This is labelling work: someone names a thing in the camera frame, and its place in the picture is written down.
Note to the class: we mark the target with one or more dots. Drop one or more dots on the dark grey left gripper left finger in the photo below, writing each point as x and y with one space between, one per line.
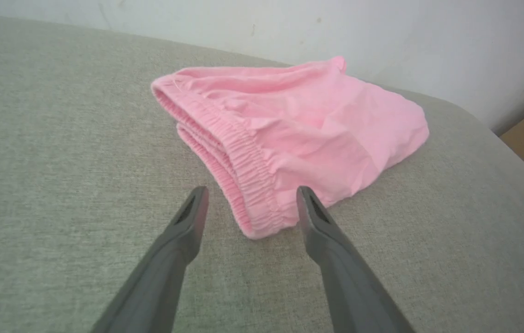
169 263

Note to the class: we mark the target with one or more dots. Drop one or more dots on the pink garment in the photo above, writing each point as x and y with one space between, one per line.
308 125

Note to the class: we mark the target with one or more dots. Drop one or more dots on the grey fabric sofa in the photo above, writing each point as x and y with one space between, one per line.
58 162

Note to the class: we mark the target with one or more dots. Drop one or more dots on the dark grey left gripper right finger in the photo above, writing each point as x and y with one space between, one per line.
340 273

